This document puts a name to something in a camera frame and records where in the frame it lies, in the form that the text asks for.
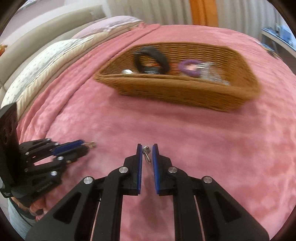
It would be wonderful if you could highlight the small silver earring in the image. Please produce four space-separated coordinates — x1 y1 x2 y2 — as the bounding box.
142 146 152 165

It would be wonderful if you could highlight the silver crystal chain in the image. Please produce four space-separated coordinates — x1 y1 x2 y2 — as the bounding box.
199 62 231 86

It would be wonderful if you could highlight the purple spiral hair tie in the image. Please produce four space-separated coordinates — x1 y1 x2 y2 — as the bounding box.
178 59 205 78

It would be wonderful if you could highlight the person's left hand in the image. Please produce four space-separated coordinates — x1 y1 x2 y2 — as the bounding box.
10 197 46 221

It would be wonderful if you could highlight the white floral pillow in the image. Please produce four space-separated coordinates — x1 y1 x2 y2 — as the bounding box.
1 36 92 107

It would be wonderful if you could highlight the pink plush blanket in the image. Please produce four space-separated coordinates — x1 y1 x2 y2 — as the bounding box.
17 24 295 237

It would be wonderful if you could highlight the beige padded headboard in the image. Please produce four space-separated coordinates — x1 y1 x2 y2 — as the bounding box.
1 5 105 87

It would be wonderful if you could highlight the beige quilt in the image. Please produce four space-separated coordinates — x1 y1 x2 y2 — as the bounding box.
0 21 147 121

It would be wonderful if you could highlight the brown wicker basket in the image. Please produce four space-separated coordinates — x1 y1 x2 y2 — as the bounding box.
95 42 260 111

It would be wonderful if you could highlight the lavender pillow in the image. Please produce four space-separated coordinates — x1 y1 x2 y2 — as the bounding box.
71 16 143 39

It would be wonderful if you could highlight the white desk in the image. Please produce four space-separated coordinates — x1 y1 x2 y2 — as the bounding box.
261 24 295 58

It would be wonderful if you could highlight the orange curtain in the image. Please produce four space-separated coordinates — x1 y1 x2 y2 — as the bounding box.
189 0 219 27

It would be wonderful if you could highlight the beige curtain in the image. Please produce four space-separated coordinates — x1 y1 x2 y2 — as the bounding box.
107 0 284 39

